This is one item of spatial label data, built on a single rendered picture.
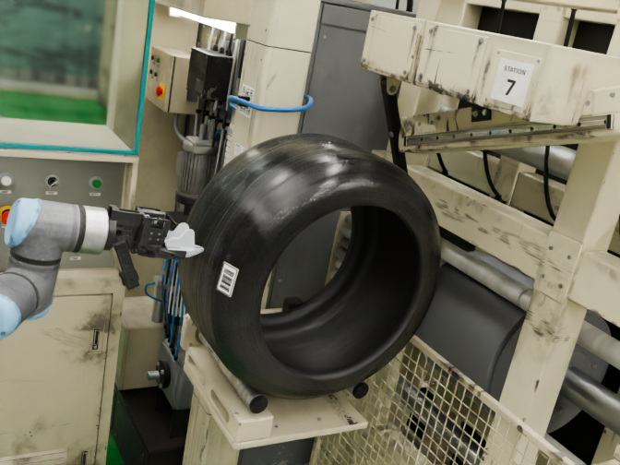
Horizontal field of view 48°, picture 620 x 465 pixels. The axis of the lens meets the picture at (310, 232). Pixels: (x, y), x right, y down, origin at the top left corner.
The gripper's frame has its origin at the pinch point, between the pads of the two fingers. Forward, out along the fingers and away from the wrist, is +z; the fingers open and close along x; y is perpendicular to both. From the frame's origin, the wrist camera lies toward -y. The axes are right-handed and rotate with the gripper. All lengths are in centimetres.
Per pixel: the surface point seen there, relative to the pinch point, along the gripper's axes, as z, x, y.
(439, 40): 42, -2, 56
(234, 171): 7.3, 7.6, 16.8
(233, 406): 18.0, -2.6, -35.9
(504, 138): 58, -15, 40
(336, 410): 49, -2, -38
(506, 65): 42, -24, 54
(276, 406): 34, 3, -40
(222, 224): 2.6, -3.1, 7.7
